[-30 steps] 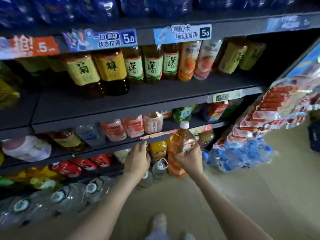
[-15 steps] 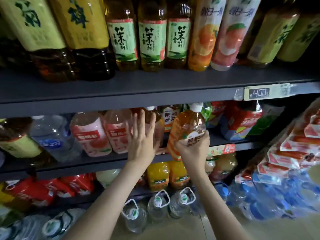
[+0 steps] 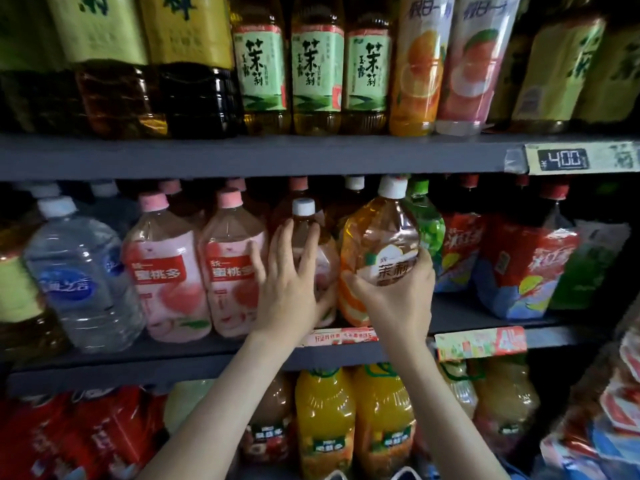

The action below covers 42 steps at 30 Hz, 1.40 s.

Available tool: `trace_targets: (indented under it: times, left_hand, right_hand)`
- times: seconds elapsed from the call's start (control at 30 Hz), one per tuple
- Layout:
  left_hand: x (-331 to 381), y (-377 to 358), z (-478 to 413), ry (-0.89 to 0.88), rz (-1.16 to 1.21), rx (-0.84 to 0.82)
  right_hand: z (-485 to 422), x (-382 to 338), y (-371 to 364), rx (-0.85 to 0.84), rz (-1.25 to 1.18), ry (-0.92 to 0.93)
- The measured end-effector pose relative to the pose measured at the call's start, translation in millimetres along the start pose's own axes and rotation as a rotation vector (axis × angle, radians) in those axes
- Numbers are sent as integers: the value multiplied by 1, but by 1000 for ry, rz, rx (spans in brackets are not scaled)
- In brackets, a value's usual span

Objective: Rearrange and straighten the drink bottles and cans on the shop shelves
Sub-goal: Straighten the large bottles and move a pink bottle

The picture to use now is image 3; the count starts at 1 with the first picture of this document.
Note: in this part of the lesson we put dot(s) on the person's left hand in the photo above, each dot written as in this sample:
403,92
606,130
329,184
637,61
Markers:
290,295

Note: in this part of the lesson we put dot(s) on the person's right hand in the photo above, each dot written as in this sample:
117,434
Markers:
400,310

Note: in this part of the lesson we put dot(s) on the large pink peach bottle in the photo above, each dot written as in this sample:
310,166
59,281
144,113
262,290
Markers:
165,275
228,275

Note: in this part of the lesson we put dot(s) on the large red label bottle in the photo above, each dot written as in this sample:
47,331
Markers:
525,265
462,245

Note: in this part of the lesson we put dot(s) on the large green cap bottle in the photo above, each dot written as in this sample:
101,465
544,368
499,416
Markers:
425,220

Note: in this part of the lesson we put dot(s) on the large orange juice bottle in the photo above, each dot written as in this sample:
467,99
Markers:
385,420
325,420

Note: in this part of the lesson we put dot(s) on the dark grey metal shelf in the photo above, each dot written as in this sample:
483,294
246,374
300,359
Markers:
250,155

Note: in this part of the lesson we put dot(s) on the large green tea bottle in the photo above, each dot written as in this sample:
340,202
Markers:
592,260

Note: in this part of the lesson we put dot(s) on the large water bottle blue label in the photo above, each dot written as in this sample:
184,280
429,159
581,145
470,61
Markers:
80,280

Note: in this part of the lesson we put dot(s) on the tea bottle green white label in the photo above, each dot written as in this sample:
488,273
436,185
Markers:
367,75
318,75
260,75

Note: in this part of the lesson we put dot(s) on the stack of red drink packs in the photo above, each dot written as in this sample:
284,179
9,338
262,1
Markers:
80,435

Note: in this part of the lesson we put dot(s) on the person's left forearm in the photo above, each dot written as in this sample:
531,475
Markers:
225,415

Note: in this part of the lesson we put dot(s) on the person's right forearm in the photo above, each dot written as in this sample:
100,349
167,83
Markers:
445,415

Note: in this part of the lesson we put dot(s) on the hanging red snack packets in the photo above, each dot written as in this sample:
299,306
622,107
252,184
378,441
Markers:
600,415

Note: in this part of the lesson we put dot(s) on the white digital price tag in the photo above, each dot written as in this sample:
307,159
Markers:
580,158

